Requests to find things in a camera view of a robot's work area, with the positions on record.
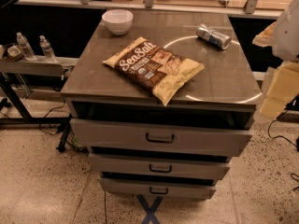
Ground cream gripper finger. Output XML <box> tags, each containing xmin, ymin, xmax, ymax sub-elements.
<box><xmin>252</xmin><ymin>22</ymin><xmax>276</xmax><ymax>48</ymax></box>
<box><xmin>259</xmin><ymin>62</ymin><xmax>299</xmax><ymax>120</ymax></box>

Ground silver blue redbull can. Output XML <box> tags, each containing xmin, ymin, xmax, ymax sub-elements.
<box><xmin>196</xmin><ymin>23</ymin><xmax>232</xmax><ymax>50</ymax></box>

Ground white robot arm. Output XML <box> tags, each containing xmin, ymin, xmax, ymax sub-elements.
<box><xmin>252</xmin><ymin>0</ymin><xmax>299</xmax><ymax>122</ymax></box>

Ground brown sea salt chip bag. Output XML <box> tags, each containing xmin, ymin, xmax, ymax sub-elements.
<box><xmin>104</xmin><ymin>36</ymin><xmax>205</xmax><ymax>106</ymax></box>

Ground white bowl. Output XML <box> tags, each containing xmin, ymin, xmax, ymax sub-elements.
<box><xmin>102</xmin><ymin>9</ymin><xmax>134</xmax><ymax>35</ymax></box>

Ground grey drawer cabinet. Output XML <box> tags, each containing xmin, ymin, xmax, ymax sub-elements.
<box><xmin>62</xmin><ymin>10</ymin><xmax>261</xmax><ymax>199</ymax></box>

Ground middle grey drawer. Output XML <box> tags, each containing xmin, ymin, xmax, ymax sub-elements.
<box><xmin>89</xmin><ymin>154</ymin><xmax>230</xmax><ymax>180</ymax></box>

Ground grey drawer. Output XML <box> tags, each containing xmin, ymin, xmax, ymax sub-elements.
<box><xmin>100</xmin><ymin>177</ymin><xmax>216</xmax><ymax>200</ymax></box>
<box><xmin>71</xmin><ymin>119</ymin><xmax>251</xmax><ymax>157</ymax></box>
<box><xmin>89</xmin><ymin>154</ymin><xmax>230</xmax><ymax>180</ymax></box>

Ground top grey drawer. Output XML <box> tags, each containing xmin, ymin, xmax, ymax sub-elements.
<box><xmin>71</xmin><ymin>119</ymin><xmax>251</xmax><ymax>157</ymax></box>

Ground blue tape cross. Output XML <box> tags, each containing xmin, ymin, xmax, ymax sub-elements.
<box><xmin>136</xmin><ymin>195</ymin><xmax>163</xmax><ymax>224</ymax></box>

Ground bottom grey drawer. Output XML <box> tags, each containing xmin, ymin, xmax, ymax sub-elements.
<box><xmin>100</xmin><ymin>177</ymin><xmax>216</xmax><ymax>200</ymax></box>

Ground right clear water bottle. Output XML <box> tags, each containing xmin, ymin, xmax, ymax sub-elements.
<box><xmin>39</xmin><ymin>35</ymin><xmax>57</xmax><ymax>63</ymax></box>

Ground clear water bottle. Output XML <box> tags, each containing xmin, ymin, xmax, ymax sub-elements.
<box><xmin>17</xmin><ymin>32</ymin><xmax>36</xmax><ymax>61</ymax></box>
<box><xmin>39</xmin><ymin>35</ymin><xmax>57</xmax><ymax>63</ymax></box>

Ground grey side bench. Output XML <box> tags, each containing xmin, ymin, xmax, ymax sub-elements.
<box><xmin>0</xmin><ymin>56</ymin><xmax>78</xmax><ymax>77</ymax></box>

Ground left clear water bottle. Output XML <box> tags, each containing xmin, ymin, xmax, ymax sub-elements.
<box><xmin>17</xmin><ymin>32</ymin><xmax>36</xmax><ymax>61</ymax></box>

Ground small round dish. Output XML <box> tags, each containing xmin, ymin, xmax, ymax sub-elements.
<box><xmin>0</xmin><ymin>43</ymin><xmax>23</xmax><ymax>62</ymax></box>

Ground black floor cable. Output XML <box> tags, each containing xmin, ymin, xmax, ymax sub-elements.
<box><xmin>267</xmin><ymin>100</ymin><xmax>299</xmax><ymax>148</ymax></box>

